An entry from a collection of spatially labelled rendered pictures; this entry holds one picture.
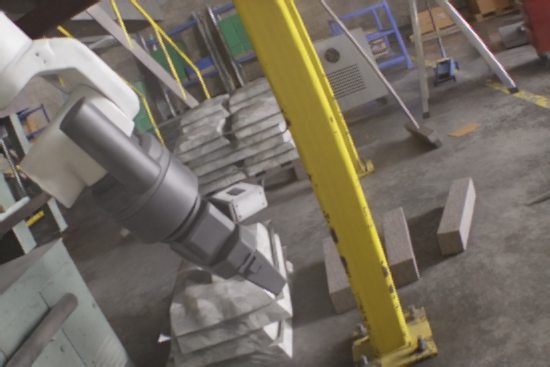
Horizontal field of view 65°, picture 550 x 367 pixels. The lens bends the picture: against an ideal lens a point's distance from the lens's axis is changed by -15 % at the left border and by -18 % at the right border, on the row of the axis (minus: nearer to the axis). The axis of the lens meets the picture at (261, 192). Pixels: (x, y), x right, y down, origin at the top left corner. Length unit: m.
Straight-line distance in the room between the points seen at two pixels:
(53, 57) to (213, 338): 1.24
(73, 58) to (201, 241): 0.21
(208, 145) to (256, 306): 1.87
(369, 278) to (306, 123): 0.40
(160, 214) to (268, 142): 2.75
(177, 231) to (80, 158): 0.13
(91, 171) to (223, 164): 2.83
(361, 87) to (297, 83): 3.44
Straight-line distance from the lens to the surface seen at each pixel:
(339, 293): 1.61
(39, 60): 0.43
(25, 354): 1.19
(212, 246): 0.50
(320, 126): 1.09
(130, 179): 0.42
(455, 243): 1.72
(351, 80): 4.49
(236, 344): 1.56
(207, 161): 3.28
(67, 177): 0.43
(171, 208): 0.46
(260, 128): 3.18
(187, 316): 1.57
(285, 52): 1.08
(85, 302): 1.58
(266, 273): 0.52
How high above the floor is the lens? 0.85
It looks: 15 degrees down
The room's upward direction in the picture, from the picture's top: 24 degrees counter-clockwise
